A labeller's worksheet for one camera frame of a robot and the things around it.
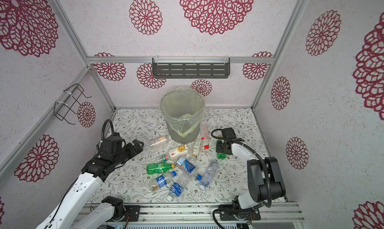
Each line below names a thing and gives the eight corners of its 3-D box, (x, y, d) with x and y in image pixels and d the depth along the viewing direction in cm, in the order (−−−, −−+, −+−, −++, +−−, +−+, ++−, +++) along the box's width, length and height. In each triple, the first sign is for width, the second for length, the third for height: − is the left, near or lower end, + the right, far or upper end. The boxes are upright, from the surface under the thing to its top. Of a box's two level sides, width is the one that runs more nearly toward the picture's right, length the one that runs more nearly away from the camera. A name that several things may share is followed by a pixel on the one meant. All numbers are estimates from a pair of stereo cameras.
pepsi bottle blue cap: (154, 194, 81) (152, 191, 77) (150, 186, 84) (148, 183, 80) (177, 177, 87) (176, 173, 83) (173, 170, 90) (172, 166, 86)
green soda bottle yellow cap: (147, 174, 88) (145, 170, 83) (149, 164, 92) (147, 160, 87) (174, 174, 88) (173, 170, 83) (175, 164, 92) (174, 160, 87)
